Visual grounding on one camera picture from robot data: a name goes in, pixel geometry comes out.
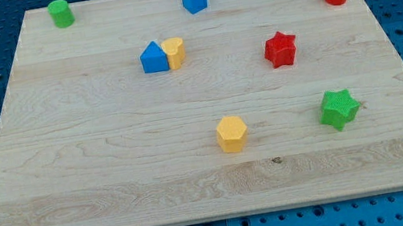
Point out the red star block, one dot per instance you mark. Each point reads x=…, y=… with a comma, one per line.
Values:
x=280, y=50

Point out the green star block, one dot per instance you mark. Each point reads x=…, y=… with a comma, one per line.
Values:
x=338, y=108

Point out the light wooden board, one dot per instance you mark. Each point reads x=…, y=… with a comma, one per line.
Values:
x=87, y=138

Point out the yellow hexagon block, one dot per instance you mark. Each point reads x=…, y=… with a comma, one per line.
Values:
x=231, y=134

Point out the yellow heart block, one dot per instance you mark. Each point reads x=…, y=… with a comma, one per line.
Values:
x=175, y=51

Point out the blue triangle block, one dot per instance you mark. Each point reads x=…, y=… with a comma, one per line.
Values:
x=154, y=59

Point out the green cylinder block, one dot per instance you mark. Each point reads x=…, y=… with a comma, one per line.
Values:
x=61, y=13

